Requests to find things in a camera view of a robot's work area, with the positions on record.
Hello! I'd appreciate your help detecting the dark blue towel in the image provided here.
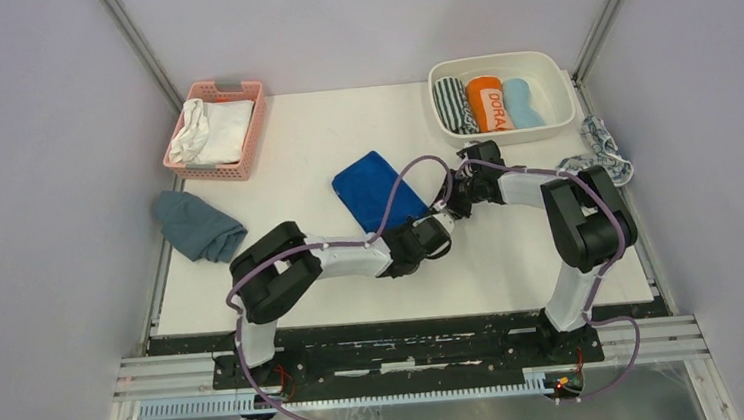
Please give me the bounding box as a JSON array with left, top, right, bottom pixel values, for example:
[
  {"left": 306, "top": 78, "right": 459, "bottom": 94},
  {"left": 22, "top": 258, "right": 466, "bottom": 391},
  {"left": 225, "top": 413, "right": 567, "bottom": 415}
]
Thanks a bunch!
[{"left": 332, "top": 151, "right": 428, "bottom": 234}]

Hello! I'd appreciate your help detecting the light blue towel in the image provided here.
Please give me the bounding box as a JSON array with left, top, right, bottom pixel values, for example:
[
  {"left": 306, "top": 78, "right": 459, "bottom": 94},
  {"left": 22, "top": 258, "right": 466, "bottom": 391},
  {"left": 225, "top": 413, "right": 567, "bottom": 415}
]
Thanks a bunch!
[{"left": 503, "top": 78, "right": 545, "bottom": 129}]

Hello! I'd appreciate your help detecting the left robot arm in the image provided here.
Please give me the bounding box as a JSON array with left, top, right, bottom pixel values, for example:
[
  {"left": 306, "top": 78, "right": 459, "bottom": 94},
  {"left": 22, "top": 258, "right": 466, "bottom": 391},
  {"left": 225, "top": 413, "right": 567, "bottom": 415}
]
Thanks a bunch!
[{"left": 226, "top": 211, "right": 455, "bottom": 387}]

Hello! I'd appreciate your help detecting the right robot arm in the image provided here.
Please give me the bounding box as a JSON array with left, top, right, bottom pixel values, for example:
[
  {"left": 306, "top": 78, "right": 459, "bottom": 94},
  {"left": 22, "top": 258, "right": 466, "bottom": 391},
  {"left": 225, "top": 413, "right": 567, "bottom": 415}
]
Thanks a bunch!
[{"left": 441, "top": 140, "right": 638, "bottom": 364}]

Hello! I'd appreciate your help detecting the orange rolled towel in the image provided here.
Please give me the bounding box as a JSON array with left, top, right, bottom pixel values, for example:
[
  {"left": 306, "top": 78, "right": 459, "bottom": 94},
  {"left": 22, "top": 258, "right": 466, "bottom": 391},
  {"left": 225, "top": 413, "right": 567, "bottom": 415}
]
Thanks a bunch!
[{"left": 466, "top": 75, "right": 515, "bottom": 133}]

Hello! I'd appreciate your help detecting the striped rolled towel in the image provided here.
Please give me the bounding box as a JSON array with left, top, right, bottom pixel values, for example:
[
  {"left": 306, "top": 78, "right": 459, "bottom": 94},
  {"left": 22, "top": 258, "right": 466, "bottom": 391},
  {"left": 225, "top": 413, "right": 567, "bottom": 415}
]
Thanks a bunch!
[{"left": 432, "top": 76, "right": 479, "bottom": 136}]

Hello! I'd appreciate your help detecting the white plastic tub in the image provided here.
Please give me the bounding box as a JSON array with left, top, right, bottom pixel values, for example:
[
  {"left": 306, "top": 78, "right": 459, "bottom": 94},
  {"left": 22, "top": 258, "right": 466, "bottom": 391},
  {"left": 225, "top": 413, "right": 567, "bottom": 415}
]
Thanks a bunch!
[{"left": 428, "top": 51, "right": 577, "bottom": 148}]

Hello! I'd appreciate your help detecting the patterned white blue cloth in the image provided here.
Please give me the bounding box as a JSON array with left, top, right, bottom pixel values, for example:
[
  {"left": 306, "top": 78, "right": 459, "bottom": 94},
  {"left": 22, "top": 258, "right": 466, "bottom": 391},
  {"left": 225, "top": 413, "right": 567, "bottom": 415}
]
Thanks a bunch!
[{"left": 557, "top": 115, "right": 635, "bottom": 188}]

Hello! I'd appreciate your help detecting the white folded towel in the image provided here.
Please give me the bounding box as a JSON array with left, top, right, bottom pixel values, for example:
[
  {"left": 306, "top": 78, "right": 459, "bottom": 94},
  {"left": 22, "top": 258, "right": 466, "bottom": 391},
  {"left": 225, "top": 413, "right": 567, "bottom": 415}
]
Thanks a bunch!
[{"left": 195, "top": 99, "right": 254, "bottom": 165}]

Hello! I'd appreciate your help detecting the grey-blue towel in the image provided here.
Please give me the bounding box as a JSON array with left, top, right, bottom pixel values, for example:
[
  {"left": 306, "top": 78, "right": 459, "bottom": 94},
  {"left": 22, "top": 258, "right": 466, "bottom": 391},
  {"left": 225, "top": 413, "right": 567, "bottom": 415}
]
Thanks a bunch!
[{"left": 151, "top": 190, "right": 248, "bottom": 263}]

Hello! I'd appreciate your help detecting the white crumpled cloth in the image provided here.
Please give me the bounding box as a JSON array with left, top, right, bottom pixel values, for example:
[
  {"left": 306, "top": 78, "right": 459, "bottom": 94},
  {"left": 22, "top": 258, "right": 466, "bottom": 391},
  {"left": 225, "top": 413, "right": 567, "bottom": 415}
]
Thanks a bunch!
[{"left": 168, "top": 98, "right": 210, "bottom": 164}]

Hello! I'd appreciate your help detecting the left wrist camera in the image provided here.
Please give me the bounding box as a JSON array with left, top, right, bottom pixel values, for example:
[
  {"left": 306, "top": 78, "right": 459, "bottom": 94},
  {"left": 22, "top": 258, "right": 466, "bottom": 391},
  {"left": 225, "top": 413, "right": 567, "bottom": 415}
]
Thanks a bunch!
[{"left": 412, "top": 210, "right": 456, "bottom": 234}]

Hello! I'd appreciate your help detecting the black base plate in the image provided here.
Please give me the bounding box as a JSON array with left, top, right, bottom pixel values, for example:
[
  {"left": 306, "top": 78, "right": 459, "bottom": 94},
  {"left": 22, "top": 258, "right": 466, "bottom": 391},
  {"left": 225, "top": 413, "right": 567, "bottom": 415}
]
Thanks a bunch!
[{"left": 208, "top": 301, "right": 607, "bottom": 412}]

